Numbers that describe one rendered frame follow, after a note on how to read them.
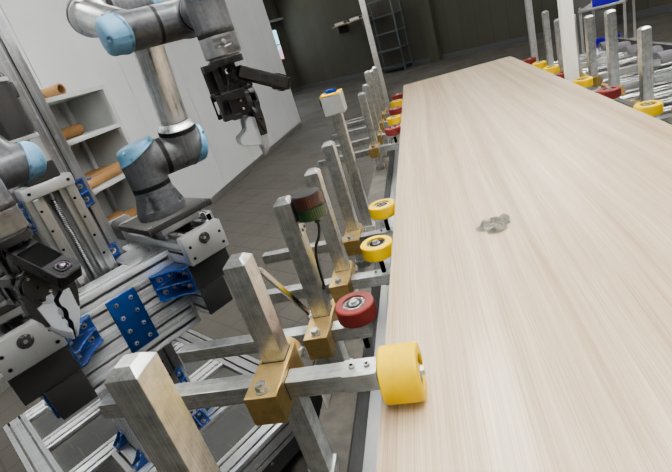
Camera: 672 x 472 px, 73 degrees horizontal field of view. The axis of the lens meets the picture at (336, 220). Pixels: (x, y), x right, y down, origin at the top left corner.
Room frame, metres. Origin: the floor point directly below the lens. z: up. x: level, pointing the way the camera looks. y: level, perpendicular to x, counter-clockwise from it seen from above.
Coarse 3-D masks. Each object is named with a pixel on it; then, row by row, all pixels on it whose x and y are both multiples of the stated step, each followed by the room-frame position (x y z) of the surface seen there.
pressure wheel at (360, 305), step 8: (344, 296) 0.81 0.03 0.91; (352, 296) 0.80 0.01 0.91; (360, 296) 0.80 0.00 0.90; (368, 296) 0.78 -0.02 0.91; (336, 304) 0.79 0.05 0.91; (344, 304) 0.79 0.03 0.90; (352, 304) 0.78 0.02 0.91; (360, 304) 0.77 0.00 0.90; (368, 304) 0.76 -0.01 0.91; (336, 312) 0.77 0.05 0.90; (344, 312) 0.75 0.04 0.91; (352, 312) 0.75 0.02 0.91; (360, 312) 0.74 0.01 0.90; (368, 312) 0.75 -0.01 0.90; (376, 312) 0.77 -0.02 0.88; (344, 320) 0.75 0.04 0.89; (352, 320) 0.74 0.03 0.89; (360, 320) 0.74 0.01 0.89; (368, 320) 0.74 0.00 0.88; (352, 328) 0.74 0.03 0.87; (368, 344) 0.77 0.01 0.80
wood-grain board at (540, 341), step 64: (512, 64) 2.97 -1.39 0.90; (448, 128) 1.89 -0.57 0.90; (512, 128) 1.61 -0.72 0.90; (576, 128) 1.39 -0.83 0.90; (640, 128) 1.22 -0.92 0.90; (448, 192) 1.20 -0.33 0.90; (512, 192) 1.07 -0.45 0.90; (576, 192) 0.96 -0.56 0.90; (640, 192) 0.87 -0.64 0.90; (448, 256) 0.85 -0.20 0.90; (512, 256) 0.78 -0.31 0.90; (576, 256) 0.71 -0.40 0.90; (640, 256) 0.65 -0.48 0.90; (448, 320) 0.64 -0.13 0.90; (512, 320) 0.60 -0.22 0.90; (576, 320) 0.55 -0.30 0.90; (640, 320) 0.51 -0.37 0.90; (448, 384) 0.51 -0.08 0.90; (512, 384) 0.47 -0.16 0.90; (576, 384) 0.44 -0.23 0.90; (640, 384) 0.41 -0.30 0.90; (384, 448) 0.43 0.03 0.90; (448, 448) 0.41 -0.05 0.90; (512, 448) 0.38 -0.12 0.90; (576, 448) 0.36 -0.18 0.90; (640, 448) 0.34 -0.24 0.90
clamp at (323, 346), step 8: (312, 320) 0.82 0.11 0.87; (320, 320) 0.81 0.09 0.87; (328, 320) 0.80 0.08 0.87; (336, 320) 0.83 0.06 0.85; (320, 328) 0.78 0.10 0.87; (328, 328) 0.77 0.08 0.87; (304, 336) 0.77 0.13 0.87; (320, 336) 0.76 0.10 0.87; (328, 336) 0.76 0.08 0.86; (304, 344) 0.76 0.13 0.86; (312, 344) 0.76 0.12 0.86; (320, 344) 0.75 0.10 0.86; (328, 344) 0.75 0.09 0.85; (312, 352) 0.76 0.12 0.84; (320, 352) 0.75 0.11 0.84; (328, 352) 0.75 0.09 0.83
